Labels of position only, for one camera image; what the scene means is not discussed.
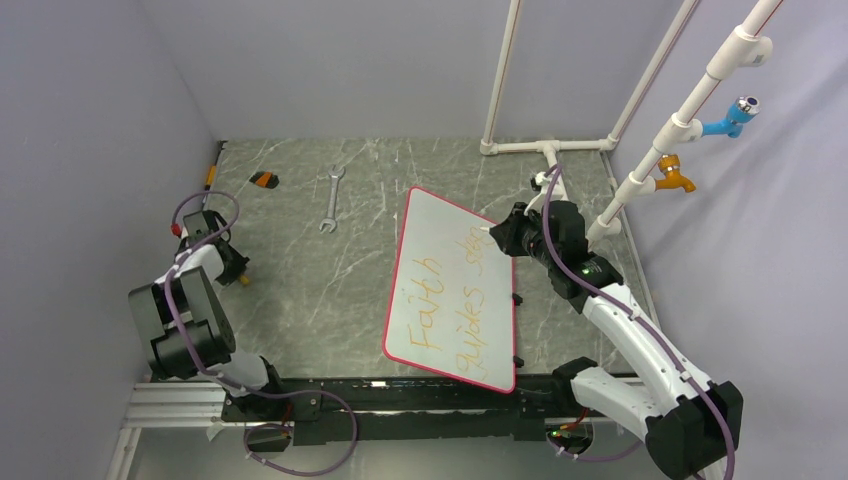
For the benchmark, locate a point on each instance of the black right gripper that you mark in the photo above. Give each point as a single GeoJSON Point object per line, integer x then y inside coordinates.
{"type": "Point", "coordinates": [508, 231]}

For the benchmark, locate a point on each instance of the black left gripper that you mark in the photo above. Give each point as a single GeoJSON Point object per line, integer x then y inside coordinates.
{"type": "Point", "coordinates": [236, 270]}

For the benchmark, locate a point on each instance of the red-framed whiteboard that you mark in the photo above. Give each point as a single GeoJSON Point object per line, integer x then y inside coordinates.
{"type": "Point", "coordinates": [450, 309]}

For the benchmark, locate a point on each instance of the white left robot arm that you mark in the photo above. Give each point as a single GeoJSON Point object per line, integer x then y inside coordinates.
{"type": "Point", "coordinates": [182, 325]}

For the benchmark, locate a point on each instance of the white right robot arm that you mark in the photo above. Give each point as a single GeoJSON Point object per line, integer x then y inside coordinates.
{"type": "Point", "coordinates": [687, 421]}

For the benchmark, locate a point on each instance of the orange black tool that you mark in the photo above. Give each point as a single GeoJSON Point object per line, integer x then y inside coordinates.
{"type": "Point", "coordinates": [265, 179]}

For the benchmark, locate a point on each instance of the silver wrench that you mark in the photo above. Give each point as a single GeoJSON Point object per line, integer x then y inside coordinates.
{"type": "Point", "coordinates": [329, 223]}

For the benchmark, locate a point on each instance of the orange faucet valve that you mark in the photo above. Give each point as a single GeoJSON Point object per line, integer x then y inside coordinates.
{"type": "Point", "coordinates": [670, 167]}

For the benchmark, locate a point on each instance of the blue faucet valve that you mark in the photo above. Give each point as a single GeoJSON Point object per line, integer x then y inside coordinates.
{"type": "Point", "coordinates": [742, 111]}

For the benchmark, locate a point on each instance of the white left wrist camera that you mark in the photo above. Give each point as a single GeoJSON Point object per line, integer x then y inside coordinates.
{"type": "Point", "coordinates": [194, 226]}

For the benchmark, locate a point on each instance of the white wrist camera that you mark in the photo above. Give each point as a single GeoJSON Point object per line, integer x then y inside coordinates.
{"type": "Point", "coordinates": [194, 226]}
{"type": "Point", "coordinates": [542, 183]}

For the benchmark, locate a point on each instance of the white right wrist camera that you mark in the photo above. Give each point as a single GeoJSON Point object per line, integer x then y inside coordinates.
{"type": "Point", "coordinates": [542, 183]}

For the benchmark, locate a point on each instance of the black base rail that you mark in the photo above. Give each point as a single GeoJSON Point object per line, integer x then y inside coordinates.
{"type": "Point", "coordinates": [323, 410]}

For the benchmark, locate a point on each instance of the white PVC pipe frame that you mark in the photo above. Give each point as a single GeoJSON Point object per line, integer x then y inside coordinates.
{"type": "Point", "coordinates": [613, 55]}

